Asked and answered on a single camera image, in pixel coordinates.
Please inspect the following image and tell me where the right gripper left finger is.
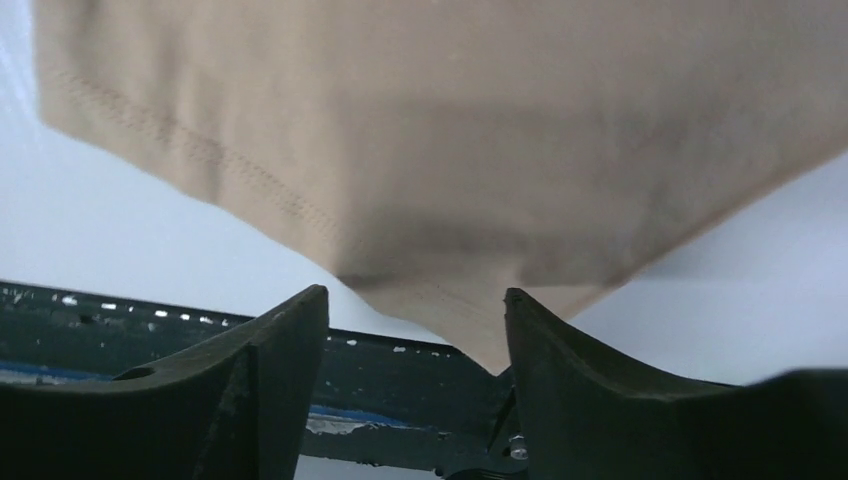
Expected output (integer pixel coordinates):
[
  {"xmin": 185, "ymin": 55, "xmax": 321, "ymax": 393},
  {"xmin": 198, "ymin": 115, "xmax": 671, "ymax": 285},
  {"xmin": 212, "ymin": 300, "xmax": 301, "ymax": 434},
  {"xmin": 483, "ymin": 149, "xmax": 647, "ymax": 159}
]
[{"xmin": 1, "ymin": 285, "xmax": 329, "ymax": 479}]

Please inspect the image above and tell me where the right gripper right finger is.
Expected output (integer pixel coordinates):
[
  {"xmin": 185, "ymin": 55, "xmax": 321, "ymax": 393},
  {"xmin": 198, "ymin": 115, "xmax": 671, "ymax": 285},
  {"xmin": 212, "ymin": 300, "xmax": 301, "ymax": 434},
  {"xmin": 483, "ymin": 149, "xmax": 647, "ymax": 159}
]
[{"xmin": 504, "ymin": 288, "xmax": 847, "ymax": 479}]

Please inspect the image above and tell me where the beige t shirt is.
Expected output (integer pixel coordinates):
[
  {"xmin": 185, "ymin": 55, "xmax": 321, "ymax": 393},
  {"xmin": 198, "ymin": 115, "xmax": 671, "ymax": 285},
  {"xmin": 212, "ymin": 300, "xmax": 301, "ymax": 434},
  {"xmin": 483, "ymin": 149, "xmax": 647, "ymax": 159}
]
[{"xmin": 32, "ymin": 1, "xmax": 847, "ymax": 374}]

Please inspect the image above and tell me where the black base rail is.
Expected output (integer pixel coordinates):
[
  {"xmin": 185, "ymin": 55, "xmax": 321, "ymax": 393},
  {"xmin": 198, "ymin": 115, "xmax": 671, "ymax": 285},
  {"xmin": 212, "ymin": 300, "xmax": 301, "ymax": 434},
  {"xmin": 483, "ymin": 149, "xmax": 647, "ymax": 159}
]
[{"xmin": 1, "ymin": 282, "xmax": 526, "ymax": 479}]

